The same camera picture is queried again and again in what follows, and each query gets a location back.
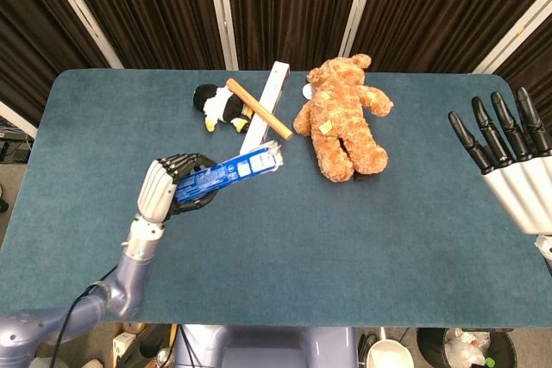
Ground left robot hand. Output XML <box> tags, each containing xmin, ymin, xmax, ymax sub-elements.
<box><xmin>136</xmin><ymin>153</ymin><xmax>219</xmax><ymax>225</ymax></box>

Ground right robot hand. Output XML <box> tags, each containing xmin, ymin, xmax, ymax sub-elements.
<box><xmin>447</xmin><ymin>86</ymin><xmax>552</xmax><ymax>236</ymax></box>

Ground blue toothpaste box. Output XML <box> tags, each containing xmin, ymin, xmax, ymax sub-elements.
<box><xmin>174</xmin><ymin>140</ymin><xmax>285</xmax><ymax>204</ymax></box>

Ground small cardboard box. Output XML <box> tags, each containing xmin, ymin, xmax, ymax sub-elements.
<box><xmin>112</xmin><ymin>331</ymin><xmax>139</xmax><ymax>368</ymax></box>

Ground black white penguin plush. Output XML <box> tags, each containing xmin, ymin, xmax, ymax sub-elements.
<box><xmin>191</xmin><ymin>83</ymin><xmax>255</xmax><ymax>134</ymax></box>

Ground wooden round stick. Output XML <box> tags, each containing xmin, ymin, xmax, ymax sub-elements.
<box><xmin>226</xmin><ymin>78</ymin><xmax>294</xmax><ymax>141</ymax></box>

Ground long white carton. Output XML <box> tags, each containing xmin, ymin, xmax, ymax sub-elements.
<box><xmin>240</xmin><ymin>60</ymin><xmax>291</xmax><ymax>155</ymax></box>

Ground black trash bin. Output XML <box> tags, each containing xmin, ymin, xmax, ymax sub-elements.
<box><xmin>416</xmin><ymin>327</ymin><xmax>518</xmax><ymax>368</ymax></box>

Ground blue table mat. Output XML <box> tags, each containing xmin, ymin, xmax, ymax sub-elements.
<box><xmin>8</xmin><ymin>67</ymin><xmax>552</xmax><ymax>328</ymax></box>

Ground purple robot torso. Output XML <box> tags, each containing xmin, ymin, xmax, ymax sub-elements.
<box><xmin>172</xmin><ymin>323</ymin><xmax>359</xmax><ymax>368</ymax></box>

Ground brown teddy bear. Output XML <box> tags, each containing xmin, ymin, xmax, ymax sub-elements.
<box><xmin>292</xmin><ymin>53</ymin><xmax>394</xmax><ymax>184</ymax></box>

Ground white bowl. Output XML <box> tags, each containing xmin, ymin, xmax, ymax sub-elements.
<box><xmin>366</xmin><ymin>339</ymin><xmax>416</xmax><ymax>368</ymax></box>

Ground dark brown pleated curtain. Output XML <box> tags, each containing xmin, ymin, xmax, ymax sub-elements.
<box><xmin>0</xmin><ymin>0</ymin><xmax>552</xmax><ymax>196</ymax></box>

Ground black velcro strap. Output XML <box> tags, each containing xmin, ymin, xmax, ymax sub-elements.
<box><xmin>88</xmin><ymin>282</ymin><xmax>110</xmax><ymax>314</ymax></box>

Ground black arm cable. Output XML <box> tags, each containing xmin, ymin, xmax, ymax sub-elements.
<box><xmin>50</xmin><ymin>265</ymin><xmax>120</xmax><ymax>368</ymax></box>

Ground white partition frame post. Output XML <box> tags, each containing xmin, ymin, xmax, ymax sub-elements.
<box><xmin>36</xmin><ymin>0</ymin><xmax>124</xmax><ymax>69</ymax></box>
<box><xmin>338</xmin><ymin>0</ymin><xmax>383</xmax><ymax>58</ymax></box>
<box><xmin>472</xmin><ymin>0</ymin><xmax>552</xmax><ymax>75</ymax></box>
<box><xmin>204</xmin><ymin>0</ymin><xmax>239</xmax><ymax>71</ymax></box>
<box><xmin>0</xmin><ymin>100</ymin><xmax>38</xmax><ymax>139</ymax></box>

